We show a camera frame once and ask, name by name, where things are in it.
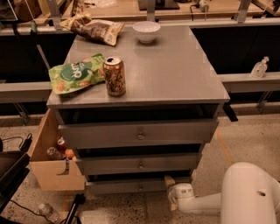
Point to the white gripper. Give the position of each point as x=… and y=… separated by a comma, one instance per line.
x=183, y=193

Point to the grey bottom drawer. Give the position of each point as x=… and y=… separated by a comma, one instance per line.
x=131, y=185

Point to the grey drawer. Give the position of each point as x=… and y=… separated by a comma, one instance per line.
x=128, y=134
x=140, y=163
x=131, y=185

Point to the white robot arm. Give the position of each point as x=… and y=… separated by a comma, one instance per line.
x=249, y=195

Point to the grey middle drawer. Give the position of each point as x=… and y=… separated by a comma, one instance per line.
x=140, y=163

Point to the grey drawer cabinet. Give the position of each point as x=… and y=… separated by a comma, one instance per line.
x=170, y=79

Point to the grey top drawer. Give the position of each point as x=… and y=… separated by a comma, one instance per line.
x=128, y=134

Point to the black tripod leg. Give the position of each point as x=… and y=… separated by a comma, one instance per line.
x=78, y=200

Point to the wooden side box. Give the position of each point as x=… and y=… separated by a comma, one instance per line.
x=52, y=175

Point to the orange fruit in box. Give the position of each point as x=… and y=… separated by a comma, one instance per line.
x=69, y=153

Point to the dark bottle in box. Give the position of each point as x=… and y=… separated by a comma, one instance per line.
x=54, y=154

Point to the gold beverage can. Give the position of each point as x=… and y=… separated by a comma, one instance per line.
x=113, y=69

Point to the clear plastic bottle on floor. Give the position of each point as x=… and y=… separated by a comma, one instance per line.
x=49, y=212

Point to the green snack bag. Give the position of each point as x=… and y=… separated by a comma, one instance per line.
x=76, y=76

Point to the hand sanitizer pump bottle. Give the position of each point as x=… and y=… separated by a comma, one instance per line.
x=260, y=68

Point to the white bowl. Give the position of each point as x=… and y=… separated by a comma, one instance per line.
x=146, y=31

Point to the black equipment at left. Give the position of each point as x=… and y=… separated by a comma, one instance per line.
x=13, y=170

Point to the brown chip bag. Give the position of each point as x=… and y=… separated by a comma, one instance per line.
x=97, y=30

